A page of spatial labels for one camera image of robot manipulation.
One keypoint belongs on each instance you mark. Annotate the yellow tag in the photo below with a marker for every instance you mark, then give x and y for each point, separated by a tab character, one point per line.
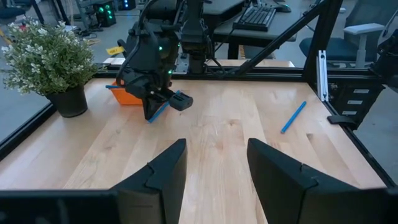
115	50

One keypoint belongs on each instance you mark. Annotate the black keyboard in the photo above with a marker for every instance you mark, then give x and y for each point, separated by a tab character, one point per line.
255	17

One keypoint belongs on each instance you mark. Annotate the black box white labels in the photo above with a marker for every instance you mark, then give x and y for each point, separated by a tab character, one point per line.
370	105

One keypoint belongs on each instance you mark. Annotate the silver aluminium bracket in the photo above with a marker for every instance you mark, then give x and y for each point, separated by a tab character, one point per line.
322	76

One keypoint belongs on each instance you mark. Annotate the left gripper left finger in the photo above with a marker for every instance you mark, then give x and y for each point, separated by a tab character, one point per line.
168	186

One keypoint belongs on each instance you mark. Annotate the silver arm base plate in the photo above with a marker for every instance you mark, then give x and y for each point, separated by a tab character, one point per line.
182	63

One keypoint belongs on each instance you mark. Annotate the potted green plant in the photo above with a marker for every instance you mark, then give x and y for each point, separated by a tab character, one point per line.
46	59

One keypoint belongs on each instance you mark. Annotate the grey desk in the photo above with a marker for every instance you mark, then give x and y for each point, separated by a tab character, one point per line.
283	28

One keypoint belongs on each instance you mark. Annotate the blue pencil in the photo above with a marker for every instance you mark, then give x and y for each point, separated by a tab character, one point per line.
293	117
112	86
157	114

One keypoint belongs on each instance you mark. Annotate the office chair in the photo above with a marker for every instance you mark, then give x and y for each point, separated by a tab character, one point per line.
363	29

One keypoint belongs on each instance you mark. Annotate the black computer mouse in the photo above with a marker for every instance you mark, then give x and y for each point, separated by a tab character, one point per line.
282	7

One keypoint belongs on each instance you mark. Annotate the black computer tower lights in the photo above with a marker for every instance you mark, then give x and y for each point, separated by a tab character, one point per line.
105	12

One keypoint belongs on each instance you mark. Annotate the black frame clamp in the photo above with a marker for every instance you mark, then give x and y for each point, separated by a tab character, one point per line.
342	120

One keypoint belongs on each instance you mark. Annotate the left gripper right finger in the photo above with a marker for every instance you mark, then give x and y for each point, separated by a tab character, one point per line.
276	186

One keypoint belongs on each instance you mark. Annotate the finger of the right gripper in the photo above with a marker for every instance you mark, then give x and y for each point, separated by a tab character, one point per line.
152	105

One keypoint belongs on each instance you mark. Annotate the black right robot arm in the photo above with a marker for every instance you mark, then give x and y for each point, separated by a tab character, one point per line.
149	46

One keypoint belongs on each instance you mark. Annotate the orange plastic basket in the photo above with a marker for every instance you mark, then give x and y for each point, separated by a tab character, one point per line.
124	98

